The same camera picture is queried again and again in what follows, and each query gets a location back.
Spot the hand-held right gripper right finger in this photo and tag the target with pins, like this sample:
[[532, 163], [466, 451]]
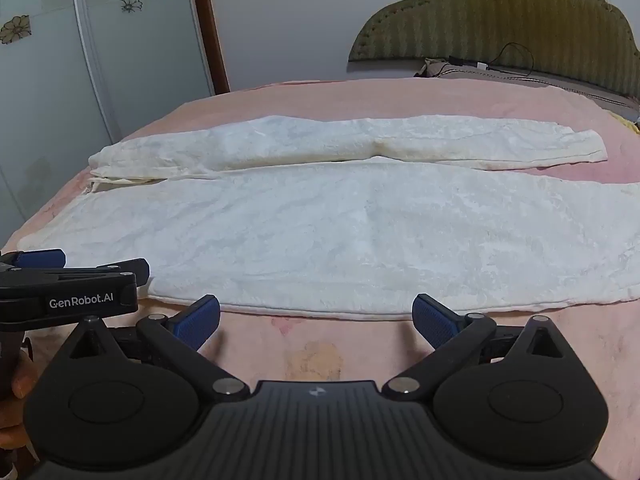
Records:
[[434, 322]]

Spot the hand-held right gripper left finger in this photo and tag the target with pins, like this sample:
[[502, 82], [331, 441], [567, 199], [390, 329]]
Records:
[[197, 322]]

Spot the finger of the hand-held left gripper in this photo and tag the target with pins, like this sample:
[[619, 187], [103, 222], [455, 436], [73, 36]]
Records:
[[41, 258], [112, 270]]

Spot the white pants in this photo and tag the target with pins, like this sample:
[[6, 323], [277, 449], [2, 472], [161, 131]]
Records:
[[350, 230]]

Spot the person's left hand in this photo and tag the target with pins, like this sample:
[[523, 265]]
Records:
[[22, 376]]

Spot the pink blanket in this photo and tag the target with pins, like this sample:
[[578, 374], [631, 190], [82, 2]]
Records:
[[310, 95]]

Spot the brown crumpled cloth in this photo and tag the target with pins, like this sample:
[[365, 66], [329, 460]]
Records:
[[434, 68]]

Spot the yellow cloth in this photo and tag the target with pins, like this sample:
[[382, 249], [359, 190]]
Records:
[[629, 124]]

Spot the green padded headboard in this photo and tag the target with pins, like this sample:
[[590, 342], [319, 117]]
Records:
[[500, 15]]

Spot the brown wooden door frame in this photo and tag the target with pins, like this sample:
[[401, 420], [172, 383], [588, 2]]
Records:
[[207, 25]]

